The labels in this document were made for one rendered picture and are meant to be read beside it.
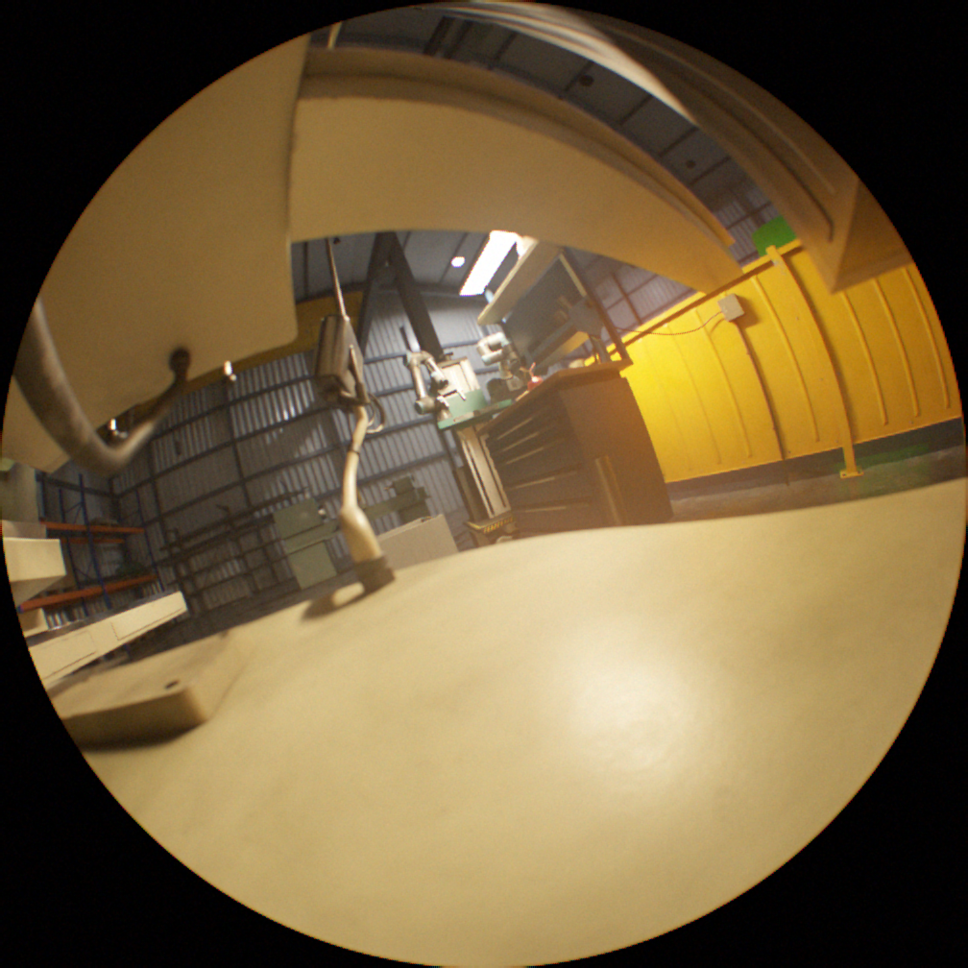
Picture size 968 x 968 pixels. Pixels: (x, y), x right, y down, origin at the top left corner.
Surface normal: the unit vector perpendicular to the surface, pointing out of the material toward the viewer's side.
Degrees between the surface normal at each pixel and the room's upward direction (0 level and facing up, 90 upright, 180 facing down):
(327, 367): 90
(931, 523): 0
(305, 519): 90
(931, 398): 90
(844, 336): 90
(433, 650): 0
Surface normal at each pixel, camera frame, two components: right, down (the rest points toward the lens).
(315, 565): 0.42, -0.14
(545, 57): 0.19, 0.98
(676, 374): -0.83, 0.33
